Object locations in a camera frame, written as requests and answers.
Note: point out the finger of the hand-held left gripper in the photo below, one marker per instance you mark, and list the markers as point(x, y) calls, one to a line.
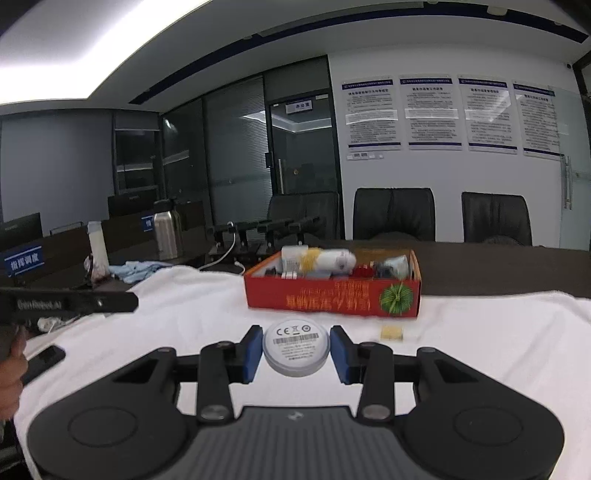
point(44, 362)
point(111, 302)

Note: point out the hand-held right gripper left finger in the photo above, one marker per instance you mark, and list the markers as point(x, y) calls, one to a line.
point(251, 355)

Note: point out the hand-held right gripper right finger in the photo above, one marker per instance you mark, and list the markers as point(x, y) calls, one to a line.
point(341, 355)

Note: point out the white round device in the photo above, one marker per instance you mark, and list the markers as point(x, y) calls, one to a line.
point(295, 341)

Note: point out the orange cardboard box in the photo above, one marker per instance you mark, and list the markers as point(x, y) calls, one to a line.
point(323, 295)

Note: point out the red fabric flower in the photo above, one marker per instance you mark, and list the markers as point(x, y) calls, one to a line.
point(364, 272)

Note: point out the yellow and white plush toy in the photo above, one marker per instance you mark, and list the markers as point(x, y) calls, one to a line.
point(334, 261)

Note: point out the white power adapter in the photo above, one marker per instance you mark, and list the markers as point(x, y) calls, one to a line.
point(291, 258)

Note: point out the translucent plastic container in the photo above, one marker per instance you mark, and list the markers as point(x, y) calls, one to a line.
point(399, 265)

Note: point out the dark wooden desktop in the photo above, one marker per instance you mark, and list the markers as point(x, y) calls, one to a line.
point(485, 267)

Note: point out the person's left hand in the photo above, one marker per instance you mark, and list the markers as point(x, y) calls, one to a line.
point(11, 378)

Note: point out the clear plastic bag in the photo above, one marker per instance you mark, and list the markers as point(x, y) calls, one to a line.
point(94, 273)

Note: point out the light blue cloth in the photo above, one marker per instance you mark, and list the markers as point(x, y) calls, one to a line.
point(138, 271)

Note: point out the blue desk sign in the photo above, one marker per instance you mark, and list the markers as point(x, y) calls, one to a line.
point(147, 222)
point(23, 263)

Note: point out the pale yellow small box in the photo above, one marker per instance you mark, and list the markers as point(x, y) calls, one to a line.
point(391, 333)

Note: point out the white plastic bottle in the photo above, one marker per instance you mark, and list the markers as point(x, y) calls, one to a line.
point(98, 249)

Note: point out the black monitor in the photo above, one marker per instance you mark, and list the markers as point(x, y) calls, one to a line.
point(131, 203)
point(21, 233)

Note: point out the stainless steel thermos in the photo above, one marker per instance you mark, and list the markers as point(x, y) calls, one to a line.
point(166, 235)

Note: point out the black docked device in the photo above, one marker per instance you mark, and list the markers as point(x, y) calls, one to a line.
point(224, 230)

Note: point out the white fluffy towel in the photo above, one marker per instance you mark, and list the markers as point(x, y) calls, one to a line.
point(485, 332)

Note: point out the black office chair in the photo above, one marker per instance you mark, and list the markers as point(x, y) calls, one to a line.
point(304, 207)
point(392, 212)
point(496, 217)

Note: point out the white door sign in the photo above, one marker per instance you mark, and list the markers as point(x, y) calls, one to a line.
point(299, 106)

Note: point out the small wall plate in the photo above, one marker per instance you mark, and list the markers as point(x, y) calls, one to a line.
point(364, 155)

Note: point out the wall poster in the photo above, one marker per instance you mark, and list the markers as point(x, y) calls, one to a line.
point(369, 115)
point(427, 113)
point(536, 120)
point(485, 113)

